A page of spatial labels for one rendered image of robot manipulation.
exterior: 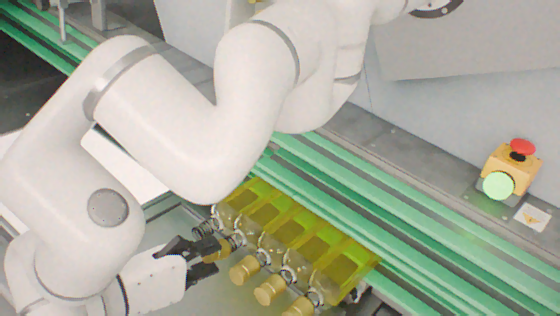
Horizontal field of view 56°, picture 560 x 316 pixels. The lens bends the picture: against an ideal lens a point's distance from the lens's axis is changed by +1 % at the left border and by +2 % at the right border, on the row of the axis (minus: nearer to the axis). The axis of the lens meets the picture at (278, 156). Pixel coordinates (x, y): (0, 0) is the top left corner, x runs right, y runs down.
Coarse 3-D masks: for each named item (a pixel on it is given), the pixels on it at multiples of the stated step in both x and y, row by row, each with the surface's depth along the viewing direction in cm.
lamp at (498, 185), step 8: (488, 176) 86; (496, 176) 85; (504, 176) 85; (488, 184) 85; (496, 184) 84; (504, 184) 84; (512, 184) 85; (488, 192) 86; (496, 192) 85; (504, 192) 84
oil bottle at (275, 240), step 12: (288, 216) 96; (300, 216) 97; (312, 216) 97; (276, 228) 93; (288, 228) 94; (300, 228) 94; (312, 228) 96; (264, 240) 91; (276, 240) 91; (288, 240) 91; (276, 252) 90; (276, 264) 91
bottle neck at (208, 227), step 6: (204, 222) 94; (210, 222) 94; (216, 222) 95; (192, 228) 93; (198, 228) 93; (204, 228) 93; (210, 228) 94; (216, 228) 95; (192, 234) 94; (198, 234) 95; (204, 234) 93; (210, 234) 94
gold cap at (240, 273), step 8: (248, 256) 89; (240, 264) 87; (248, 264) 87; (256, 264) 88; (232, 272) 87; (240, 272) 86; (248, 272) 86; (256, 272) 88; (232, 280) 88; (240, 280) 86; (248, 280) 87
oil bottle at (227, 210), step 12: (252, 180) 104; (264, 180) 104; (240, 192) 100; (252, 192) 101; (264, 192) 101; (216, 204) 97; (228, 204) 97; (240, 204) 97; (252, 204) 98; (216, 216) 96; (228, 216) 95; (228, 228) 96
